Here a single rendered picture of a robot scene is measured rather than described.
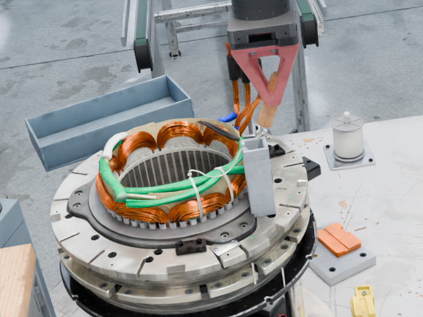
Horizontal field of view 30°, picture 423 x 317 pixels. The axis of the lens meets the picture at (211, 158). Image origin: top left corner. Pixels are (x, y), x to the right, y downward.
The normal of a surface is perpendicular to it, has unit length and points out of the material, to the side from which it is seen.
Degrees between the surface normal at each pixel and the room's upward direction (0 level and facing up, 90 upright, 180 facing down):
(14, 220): 90
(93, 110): 90
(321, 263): 0
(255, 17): 85
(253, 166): 90
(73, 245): 0
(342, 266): 0
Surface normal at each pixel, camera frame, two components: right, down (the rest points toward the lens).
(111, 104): 0.40, 0.44
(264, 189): 0.08, 0.52
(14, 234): 0.95, 0.04
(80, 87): -0.14, -0.84
